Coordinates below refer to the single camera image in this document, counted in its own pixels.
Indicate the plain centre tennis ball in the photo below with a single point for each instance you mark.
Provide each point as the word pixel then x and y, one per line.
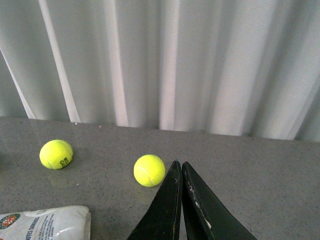
pixel 149 170

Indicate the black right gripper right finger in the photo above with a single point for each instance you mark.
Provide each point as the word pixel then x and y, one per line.
pixel 205 216

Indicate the tennis ball with green print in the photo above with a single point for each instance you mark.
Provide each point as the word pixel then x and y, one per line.
pixel 56 154

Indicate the clear Wilson tennis ball can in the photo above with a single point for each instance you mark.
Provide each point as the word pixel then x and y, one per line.
pixel 61 223

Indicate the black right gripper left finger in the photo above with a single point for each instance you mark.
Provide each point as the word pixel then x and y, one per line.
pixel 163 217

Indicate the white pleated curtain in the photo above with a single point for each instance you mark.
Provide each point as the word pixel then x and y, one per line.
pixel 228 67

